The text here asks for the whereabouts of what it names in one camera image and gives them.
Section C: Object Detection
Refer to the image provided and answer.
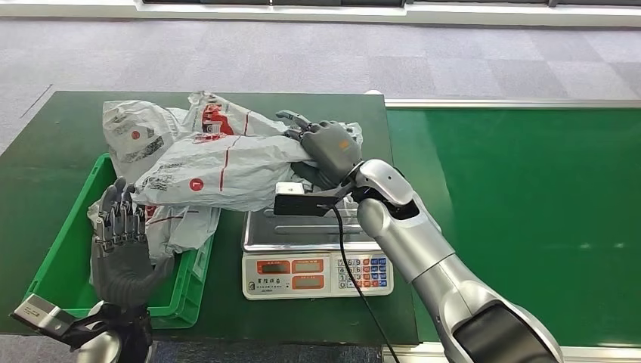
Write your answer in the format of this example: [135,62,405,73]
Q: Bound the crumpled white package red lines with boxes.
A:
[87,199,222,263]

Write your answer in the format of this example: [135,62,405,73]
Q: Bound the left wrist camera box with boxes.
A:
[10,293,77,337]

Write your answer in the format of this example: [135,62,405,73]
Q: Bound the dark green table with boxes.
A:
[0,91,420,346]

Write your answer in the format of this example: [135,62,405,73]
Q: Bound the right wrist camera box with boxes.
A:
[273,182,352,218]

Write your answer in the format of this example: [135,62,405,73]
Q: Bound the silver digital weighing scale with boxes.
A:
[241,207,395,302]

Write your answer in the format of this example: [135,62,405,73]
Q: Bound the green conveyor belt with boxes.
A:
[386,107,641,348]

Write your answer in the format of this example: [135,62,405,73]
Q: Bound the white window sill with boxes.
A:
[0,0,641,29]

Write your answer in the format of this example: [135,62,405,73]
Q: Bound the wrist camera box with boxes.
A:
[273,182,352,218]
[10,293,77,337]

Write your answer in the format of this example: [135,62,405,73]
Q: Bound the green plastic crate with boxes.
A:
[25,152,216,330]

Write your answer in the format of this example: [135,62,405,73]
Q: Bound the black camera cable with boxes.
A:
[329,204,401,363]

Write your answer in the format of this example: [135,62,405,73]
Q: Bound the white package large red print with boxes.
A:
[182,91,364,147]

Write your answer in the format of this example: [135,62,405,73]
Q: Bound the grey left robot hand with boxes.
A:
[91,176,175,309]

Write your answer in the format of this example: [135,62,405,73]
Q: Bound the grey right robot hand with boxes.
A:
[275,110,364,191]

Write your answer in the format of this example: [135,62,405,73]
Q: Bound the white package black barcode print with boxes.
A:
[102,100,187,183]

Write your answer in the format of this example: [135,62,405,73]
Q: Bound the silver conveyor side rail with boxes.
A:
[364,90,641,110]
[382,341,641,363]

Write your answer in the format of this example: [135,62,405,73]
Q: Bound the white package red circle mark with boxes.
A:
[132,132,323,213]

